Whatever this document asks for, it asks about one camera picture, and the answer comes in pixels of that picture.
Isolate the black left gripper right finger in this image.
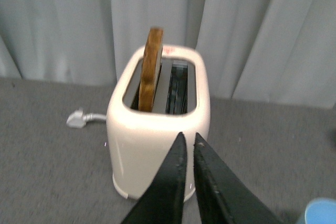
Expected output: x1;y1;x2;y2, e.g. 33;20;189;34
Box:
194;133;282;223

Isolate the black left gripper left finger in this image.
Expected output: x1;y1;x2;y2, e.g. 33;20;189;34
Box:
122;132;187;223

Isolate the blue plastic cup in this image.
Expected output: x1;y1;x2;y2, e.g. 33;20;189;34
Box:
296;198;336;224

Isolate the cream two-slot toaster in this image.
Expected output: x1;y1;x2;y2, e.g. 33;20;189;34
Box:
106;45;211;200

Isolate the white power plug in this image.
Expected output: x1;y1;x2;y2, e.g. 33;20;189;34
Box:
66;108;87;129

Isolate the slice of toasted bread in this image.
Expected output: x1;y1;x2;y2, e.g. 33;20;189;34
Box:
138;27;163;112

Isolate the grey curtain backdrop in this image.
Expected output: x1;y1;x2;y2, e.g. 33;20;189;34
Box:
1;0;335;108

